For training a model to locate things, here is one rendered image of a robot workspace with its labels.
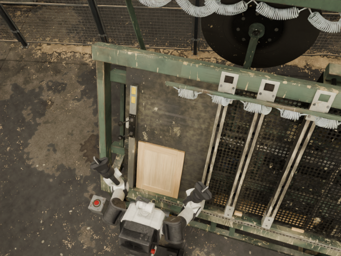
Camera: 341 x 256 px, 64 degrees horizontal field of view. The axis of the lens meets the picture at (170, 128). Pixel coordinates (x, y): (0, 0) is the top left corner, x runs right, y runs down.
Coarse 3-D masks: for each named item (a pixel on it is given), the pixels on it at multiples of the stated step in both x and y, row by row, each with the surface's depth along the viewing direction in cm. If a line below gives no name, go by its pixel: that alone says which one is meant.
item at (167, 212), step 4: (128, 200) 253; (132, 200) 248; (160, 208) 244; (164, 208) 238; (164, 212) 243; (168, 212) 243; (172, 212) 244; (176, 212) 239; (180, 212) 236; (168, 216) 243
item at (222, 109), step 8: (224, 72) 161; (224, 88) 166; (232, 88) 164; (224, 104) 157; (224, 112) 177; (216, 120) 182; (216, 128) 185; (216, 136) 192; (216, 144) 191; (208, 152) 196; (216, 152) 194; (208, 160) 199; (208, 168) 204; (208, 176) 206; (208, 184) 210
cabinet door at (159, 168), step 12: (144, 144) 214; (144, 156) 220; (156, 156) 217; (168, 156) 214; (180, 156) 211; (144, 168) 227; (156, 168) 223; (168, 168) 220; (180, 168) 216; (144, 180) 233; (156, 180) 230; (168, 180) 226; (180, 180) 223; (156, 192) 236; (168, 192) 232
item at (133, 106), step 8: (136, 88) 189; (136, 96) 192; (136, 104) 196; (136, 112) 200; (136, 120) 204; (136, 128) 208; (136, 136) 213; (136, 144) 218; (128, 152) 220; (128, 160) 224; (128, 168) 228; (128, 176) 233
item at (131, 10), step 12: (264, 0) 165; (276, 0) 163; (288, 0) 161; (300, 0) 159; (312, 0) 157; (324, 0) 155; (336, 0) 154; (132, 12) 214; (132, 24) 230; (144, 48) 259; (252, 48) 199
